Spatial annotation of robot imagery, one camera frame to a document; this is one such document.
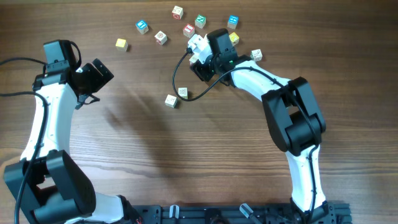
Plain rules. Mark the red-edged wooden block top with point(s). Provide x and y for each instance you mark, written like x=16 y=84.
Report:
x=177 y=12

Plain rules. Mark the red I block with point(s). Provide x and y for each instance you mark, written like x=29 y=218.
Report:
x=189 y=31

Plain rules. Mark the wooden block yellow side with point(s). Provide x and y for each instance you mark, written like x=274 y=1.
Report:
x=183 y=92

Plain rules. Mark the blue block left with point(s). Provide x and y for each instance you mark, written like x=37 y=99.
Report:
x=142 y=26

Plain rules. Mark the plain wooden block blue side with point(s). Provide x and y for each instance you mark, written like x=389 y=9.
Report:
x=171 y=101

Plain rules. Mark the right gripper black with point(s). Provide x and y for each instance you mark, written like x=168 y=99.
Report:
x=199 y=69

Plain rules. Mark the yellow block left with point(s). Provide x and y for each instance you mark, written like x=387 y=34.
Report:
x=122 y=45

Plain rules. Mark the wooden block red drawing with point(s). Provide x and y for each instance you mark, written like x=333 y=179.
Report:
x=161 y=37

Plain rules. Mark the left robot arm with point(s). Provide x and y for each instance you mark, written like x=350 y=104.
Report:
x=47 y=184

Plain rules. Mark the white block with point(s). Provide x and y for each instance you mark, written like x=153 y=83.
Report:
x=256 y=55

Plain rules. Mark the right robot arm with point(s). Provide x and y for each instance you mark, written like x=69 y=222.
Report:
x=293 y=116

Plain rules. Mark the green Z block upper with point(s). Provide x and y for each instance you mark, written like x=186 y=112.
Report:
x=200 y=21

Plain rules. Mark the wooden block red triangle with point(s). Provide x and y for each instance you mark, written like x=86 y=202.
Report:
x=193 y=59

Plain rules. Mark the blue block right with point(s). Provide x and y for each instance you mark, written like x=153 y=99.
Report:
x=232 y=21

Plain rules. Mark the yellow block right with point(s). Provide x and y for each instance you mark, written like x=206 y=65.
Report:
x=234 y=38

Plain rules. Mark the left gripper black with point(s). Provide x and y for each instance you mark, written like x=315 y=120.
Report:
x=99 y=80

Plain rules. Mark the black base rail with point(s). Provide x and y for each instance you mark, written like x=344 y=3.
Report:
x=328 y=213

